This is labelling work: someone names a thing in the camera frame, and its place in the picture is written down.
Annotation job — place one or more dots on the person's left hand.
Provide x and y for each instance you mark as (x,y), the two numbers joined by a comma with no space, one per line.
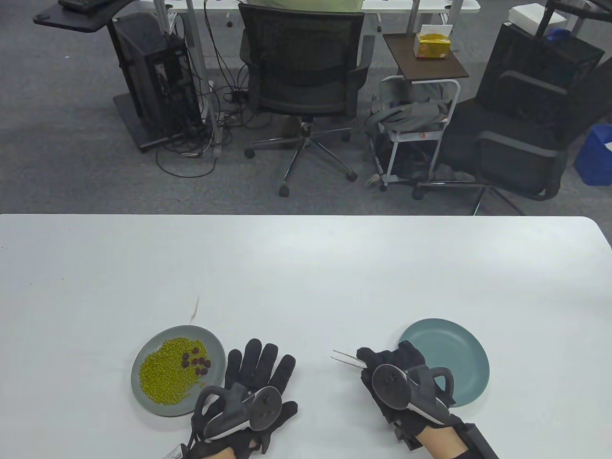
(258,368)

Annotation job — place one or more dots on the person's right hand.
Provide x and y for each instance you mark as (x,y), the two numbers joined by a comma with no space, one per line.
(401,356)

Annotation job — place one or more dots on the grey plate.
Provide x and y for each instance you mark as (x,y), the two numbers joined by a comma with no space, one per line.
(215,345)

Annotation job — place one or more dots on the teal plate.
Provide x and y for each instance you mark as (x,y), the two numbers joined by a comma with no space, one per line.
(454,354)

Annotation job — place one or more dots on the metal tweezers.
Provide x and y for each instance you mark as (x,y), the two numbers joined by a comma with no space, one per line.
(349,359)

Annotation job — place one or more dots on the cluster of dark cranberries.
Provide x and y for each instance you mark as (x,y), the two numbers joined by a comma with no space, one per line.
(202,370)

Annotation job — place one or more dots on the person's left forearm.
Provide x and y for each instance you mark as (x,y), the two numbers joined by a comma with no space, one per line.
(220,454)

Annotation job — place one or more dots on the person's right forearm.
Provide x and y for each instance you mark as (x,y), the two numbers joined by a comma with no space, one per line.
(442,444)

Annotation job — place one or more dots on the grey white VR controller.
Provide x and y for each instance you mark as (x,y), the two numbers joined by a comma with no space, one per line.
(392,385)
(263,406)

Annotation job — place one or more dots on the pile of green beans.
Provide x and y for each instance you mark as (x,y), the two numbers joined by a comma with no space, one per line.
(162,377)

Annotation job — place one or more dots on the grey shoe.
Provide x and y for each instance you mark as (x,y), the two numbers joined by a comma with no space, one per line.
(454,173)

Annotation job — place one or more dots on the black bag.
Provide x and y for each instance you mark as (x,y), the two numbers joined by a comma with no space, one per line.
(406,158)

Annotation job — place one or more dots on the black grey reclining chair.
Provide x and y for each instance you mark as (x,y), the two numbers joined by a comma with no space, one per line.
(516,153)

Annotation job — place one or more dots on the grey backpack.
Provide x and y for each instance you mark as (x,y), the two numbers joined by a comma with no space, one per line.
(411,114)

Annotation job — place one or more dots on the black power strip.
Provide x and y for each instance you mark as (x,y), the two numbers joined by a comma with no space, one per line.
(236,95)

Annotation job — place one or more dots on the blue bin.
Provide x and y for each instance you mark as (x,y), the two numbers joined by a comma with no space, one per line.
(593,158)

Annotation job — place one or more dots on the brown top white side table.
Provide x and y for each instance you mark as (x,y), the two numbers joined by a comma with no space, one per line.
(430,67)

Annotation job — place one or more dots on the black mesh office chair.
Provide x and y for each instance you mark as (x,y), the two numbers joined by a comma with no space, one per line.
(301,62)

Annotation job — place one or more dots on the yellow tissue box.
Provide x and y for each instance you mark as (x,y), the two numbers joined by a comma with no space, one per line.
(432,48)

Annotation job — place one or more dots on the white office desk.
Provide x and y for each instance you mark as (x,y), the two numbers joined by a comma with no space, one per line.
(196,57)

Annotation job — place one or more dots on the black computer tower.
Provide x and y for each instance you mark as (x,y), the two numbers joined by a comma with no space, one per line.
(143,62)

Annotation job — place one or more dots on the white box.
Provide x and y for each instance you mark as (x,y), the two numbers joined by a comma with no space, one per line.
(526,16)

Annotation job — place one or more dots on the black desk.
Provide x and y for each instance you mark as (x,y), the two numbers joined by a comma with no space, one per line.
(583,8)

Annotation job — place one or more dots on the black rolling computer stand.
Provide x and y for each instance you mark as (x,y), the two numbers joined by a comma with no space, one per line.
(71,19)

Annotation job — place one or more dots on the black keyboard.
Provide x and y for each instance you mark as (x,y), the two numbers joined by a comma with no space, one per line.
(79,4)

